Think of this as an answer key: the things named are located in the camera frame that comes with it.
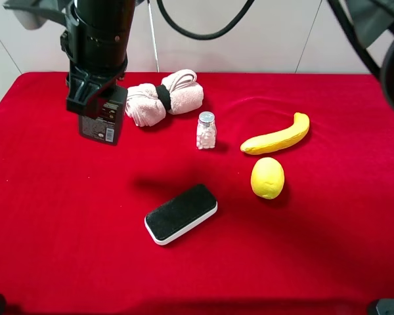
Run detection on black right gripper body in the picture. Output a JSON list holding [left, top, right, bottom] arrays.
[[66, 58, 128, 116]]

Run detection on dark grey pump bottle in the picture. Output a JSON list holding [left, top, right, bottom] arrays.
[[78, 86, 127, 146]]

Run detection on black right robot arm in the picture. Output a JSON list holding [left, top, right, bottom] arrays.
[[3, 0, 136, 118]]

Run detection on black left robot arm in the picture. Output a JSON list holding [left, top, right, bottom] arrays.
[[328, 0, 394, 109]]

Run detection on rolled pink towel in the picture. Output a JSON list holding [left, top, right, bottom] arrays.
[[125, 69, 204, 127]]

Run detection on glass jar of white pills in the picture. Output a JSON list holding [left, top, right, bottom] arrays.
[[196, 112, 217, 150]]

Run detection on black and white eraser block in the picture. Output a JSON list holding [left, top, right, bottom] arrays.
[[144, 184, 218, 245]]

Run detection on yellow banana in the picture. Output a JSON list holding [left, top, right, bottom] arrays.
[[240, 112, 310, 155]]

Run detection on yellow lemon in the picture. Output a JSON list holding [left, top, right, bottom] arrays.
[[250, 157, 285, 200]]

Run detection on red velvet table cloth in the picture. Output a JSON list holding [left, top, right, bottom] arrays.
[[0, 73, 394, 314]]

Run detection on black base part right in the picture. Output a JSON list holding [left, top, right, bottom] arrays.
[[367, 299, 394, 315]]

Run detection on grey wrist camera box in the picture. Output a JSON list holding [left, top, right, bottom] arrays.
[[3, 0, 47, 30]]

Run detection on black cable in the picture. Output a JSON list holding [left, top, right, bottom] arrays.
[[154, 0, 255, 41]]

